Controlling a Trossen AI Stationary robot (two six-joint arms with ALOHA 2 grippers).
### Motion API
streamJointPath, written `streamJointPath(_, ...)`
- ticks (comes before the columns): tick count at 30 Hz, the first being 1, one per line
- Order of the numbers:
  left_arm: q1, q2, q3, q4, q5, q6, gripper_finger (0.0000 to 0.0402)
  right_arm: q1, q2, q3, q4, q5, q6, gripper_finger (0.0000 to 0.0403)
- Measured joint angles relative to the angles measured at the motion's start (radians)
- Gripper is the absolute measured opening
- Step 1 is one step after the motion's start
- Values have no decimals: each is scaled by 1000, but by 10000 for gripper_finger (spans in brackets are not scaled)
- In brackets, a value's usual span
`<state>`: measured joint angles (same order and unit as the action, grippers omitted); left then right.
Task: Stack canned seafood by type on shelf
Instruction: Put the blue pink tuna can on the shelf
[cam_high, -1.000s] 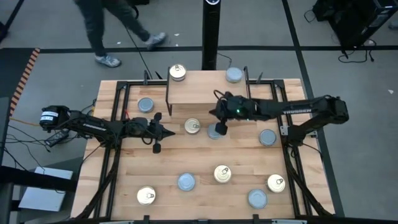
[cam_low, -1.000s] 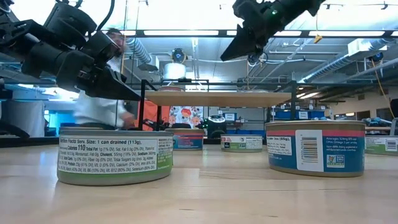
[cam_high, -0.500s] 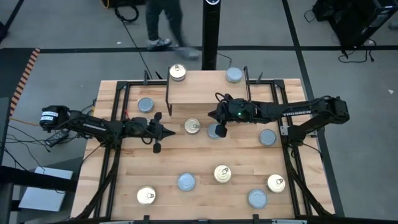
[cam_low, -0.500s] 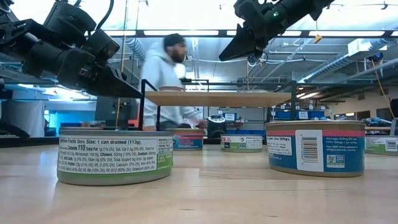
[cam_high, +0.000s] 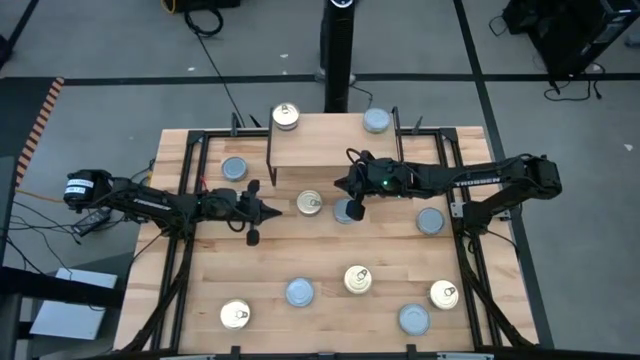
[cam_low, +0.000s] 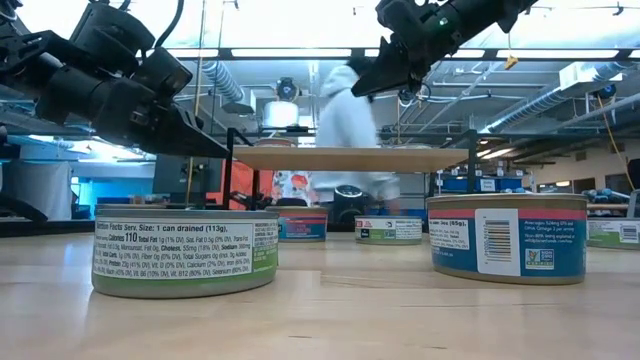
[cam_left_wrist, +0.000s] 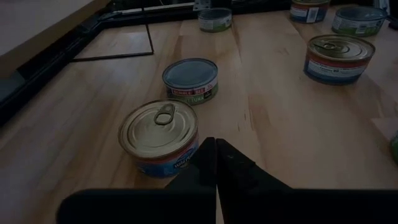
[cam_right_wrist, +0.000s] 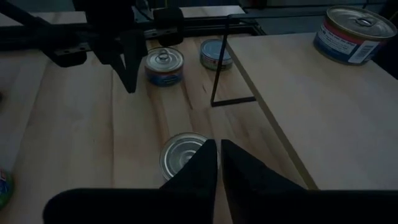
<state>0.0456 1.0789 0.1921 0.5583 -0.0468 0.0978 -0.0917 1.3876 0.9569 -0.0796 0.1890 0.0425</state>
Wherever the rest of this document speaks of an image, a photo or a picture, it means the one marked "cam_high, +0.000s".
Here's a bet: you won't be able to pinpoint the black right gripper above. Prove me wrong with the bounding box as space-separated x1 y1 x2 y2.
333 148 409 222

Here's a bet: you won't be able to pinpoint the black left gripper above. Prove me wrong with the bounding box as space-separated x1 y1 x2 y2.
212 178 284 247

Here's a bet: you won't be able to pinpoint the blue label salmon can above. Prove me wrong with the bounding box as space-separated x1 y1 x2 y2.
295 189 324 217
428 279 460 311
343 264 374 295
219 298 252 331
271 102 301 132

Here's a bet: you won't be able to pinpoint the wooden shelf black metal legs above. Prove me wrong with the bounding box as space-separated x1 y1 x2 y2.
264 103 404 187

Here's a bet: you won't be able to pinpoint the black power brick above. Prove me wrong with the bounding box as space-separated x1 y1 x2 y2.
71 208 112 236

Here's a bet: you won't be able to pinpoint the grey metal plate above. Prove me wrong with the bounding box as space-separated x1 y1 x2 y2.
29 267 119 341

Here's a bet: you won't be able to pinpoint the black metal beam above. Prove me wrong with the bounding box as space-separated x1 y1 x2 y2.
0 264 126 309

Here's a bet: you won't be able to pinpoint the dark mat hazard stripe edge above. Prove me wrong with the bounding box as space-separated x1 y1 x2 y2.
0 76 66 251

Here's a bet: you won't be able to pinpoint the black computer cart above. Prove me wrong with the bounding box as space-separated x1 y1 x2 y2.
502 0 640 81

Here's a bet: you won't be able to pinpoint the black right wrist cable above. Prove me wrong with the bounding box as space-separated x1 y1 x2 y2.
344 147 374 166

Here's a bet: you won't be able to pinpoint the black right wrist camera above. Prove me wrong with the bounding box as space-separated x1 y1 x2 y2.
360 158 392 177

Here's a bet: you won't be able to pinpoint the black aluminium table frame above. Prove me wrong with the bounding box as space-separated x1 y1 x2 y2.
113 113 541 360

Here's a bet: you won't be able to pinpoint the black coiled floor cable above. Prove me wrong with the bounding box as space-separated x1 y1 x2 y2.
182 4 226 39

